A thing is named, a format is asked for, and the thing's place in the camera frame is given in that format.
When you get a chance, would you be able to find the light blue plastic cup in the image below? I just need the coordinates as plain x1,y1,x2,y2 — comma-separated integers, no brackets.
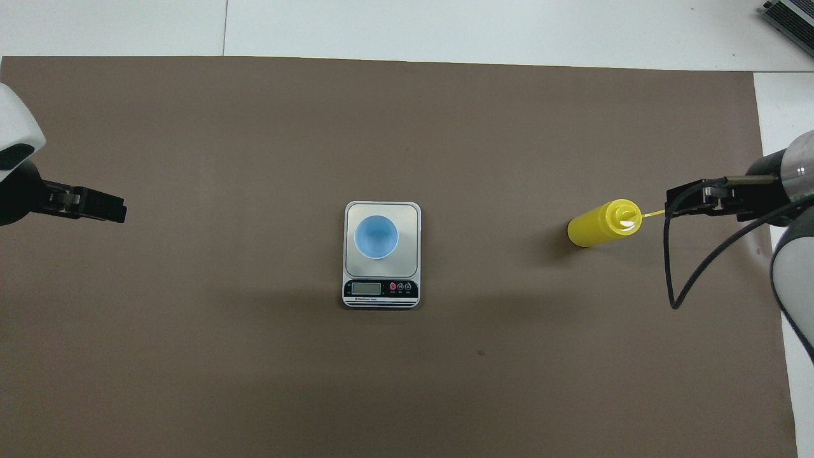
354,215,400,260

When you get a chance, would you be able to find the silver digital kitchen scale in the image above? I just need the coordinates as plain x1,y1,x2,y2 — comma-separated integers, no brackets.
343,201,422,310

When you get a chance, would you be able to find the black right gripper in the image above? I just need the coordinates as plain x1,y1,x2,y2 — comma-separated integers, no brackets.
666,150,796,223

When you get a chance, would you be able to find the yellow squeeze bottle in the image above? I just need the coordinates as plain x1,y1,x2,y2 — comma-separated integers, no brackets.
567,198,666,248

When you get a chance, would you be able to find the grey ribbed metal device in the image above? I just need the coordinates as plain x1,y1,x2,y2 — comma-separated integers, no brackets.
762,0,814,61

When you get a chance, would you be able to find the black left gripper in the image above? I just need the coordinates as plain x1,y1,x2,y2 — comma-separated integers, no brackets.
0,159,127,227

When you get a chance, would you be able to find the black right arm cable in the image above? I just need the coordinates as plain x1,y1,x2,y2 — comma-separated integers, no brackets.
663,176,814,311

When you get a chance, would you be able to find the brown table mat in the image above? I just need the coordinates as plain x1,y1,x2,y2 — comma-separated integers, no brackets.
0,56,799,458

